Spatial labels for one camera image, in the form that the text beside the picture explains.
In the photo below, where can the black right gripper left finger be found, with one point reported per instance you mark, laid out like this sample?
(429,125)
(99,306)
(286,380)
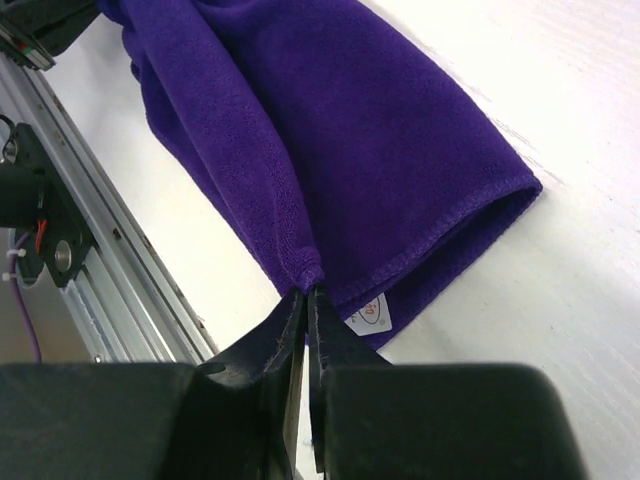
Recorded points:
(233,417)

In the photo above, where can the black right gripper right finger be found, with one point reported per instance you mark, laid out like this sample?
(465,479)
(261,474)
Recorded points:
(372,419)

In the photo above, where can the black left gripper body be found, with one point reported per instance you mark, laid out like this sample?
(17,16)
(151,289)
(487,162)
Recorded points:
(35,32)

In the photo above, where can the purple towel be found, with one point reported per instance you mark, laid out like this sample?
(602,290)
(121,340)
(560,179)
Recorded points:
(335,149)

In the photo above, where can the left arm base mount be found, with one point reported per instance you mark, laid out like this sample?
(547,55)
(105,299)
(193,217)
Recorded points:
(35,199)

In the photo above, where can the aluminium table edge rail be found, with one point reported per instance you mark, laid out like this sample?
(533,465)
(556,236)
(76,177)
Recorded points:
(124,302)

